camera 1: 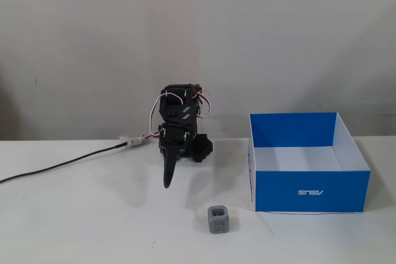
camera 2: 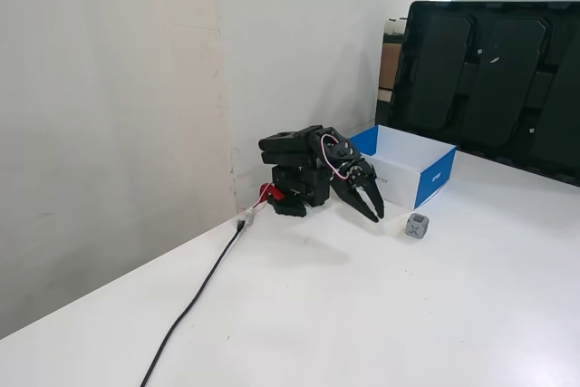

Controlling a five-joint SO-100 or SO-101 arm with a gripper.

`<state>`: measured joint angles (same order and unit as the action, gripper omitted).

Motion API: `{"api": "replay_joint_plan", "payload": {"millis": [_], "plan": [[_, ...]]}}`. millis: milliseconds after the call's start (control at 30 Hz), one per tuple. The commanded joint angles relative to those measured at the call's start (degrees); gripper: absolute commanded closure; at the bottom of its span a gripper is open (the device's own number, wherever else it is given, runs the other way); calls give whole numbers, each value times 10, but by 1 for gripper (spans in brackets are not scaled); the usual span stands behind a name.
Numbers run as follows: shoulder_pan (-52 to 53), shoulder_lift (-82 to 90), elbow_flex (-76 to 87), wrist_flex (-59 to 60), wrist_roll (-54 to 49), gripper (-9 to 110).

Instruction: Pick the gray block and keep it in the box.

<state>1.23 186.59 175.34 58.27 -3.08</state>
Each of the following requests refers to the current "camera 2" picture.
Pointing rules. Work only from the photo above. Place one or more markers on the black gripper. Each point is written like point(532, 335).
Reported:
point(356, 182)

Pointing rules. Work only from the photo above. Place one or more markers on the gray block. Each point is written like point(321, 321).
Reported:
point(417, 226)

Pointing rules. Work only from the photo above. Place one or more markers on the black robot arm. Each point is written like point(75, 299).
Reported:
point(294, 165)

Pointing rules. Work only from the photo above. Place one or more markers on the blue and white cardboard box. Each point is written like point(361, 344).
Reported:
point(408, 165)

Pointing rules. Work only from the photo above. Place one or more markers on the brown cardboard box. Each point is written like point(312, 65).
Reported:
point(389, 65)

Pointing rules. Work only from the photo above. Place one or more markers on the black clamp with red lever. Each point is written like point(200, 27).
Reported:
point(287, 206)

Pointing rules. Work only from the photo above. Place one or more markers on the black plastic tray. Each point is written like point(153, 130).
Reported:
point(489, 83)

